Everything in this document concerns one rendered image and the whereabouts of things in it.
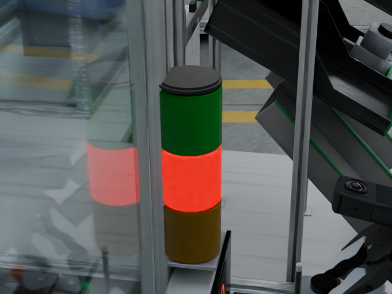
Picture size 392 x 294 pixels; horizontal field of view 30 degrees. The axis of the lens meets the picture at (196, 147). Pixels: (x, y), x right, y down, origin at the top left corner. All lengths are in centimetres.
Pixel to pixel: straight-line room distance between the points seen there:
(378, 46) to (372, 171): 19
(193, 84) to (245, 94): 358
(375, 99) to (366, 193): 30
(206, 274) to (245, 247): 70
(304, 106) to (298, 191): 13
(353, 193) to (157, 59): 33
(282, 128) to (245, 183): 50
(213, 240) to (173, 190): 6
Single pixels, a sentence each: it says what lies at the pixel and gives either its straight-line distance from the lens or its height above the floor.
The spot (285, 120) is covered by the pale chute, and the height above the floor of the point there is 119.
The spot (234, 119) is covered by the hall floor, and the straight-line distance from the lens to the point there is 381.
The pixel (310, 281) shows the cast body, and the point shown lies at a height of 109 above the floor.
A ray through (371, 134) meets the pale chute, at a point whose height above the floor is 105.
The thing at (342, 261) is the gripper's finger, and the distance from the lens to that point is 88.
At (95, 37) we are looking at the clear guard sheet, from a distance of 42.
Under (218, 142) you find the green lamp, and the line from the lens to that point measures 56.
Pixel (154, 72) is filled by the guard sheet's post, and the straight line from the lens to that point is 54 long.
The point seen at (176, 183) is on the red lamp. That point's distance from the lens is 57.
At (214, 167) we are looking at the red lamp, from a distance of 57.
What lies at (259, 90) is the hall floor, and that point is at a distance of 418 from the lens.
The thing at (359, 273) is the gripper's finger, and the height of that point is 113.
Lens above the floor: 162
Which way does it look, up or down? 27 degrees down
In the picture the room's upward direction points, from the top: 1 degrees counter-clockwise
